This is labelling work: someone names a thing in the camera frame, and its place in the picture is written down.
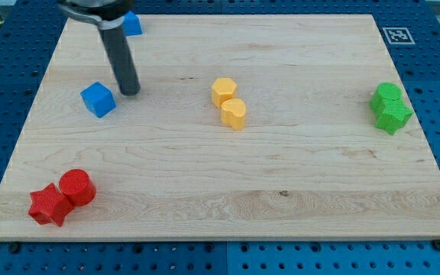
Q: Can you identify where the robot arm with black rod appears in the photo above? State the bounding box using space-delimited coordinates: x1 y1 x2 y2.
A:
57 0 141 96

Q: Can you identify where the blue triangle block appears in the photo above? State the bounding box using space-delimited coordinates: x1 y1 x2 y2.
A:
123 11 143 36

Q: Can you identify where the wooden board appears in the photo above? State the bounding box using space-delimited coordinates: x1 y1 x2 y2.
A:
0 15 440 242

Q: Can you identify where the yellow heart block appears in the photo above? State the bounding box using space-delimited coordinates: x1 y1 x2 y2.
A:
220 99 247 131

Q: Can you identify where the yellow hexagon block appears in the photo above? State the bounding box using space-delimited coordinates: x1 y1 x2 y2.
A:
211 77 238 108

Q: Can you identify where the blue cube block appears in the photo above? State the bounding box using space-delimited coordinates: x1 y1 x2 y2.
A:
80 82 116 118

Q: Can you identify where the red cylinder block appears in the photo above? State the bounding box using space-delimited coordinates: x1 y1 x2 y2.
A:
59 169 96 207

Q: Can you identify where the green cylinder block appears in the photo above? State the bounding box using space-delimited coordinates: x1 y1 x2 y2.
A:
370 82 403 114

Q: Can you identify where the green star block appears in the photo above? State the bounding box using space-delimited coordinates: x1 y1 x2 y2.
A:
374 99 413 135

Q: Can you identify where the red star block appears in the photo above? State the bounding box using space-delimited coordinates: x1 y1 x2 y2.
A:
28 183 74 227

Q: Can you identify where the white fiducial marker tag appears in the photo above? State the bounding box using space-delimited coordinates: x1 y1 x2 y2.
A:
382 27 415 45

